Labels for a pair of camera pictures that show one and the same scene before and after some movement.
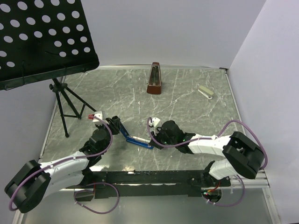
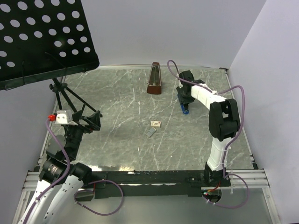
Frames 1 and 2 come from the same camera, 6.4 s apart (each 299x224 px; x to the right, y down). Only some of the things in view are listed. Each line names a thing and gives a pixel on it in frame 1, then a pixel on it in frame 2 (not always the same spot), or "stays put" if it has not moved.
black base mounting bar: x=113 y=185 stays put
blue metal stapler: x=136 y=140 to x=184 y=111
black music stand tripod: x=59 y=87 stays put
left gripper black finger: x=116 y=120 to x=94 y=120
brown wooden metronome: x=154 y=86 stays put
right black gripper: x=156 y=137 to x=181 y=100
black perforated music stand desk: x=41 y=39 stays put
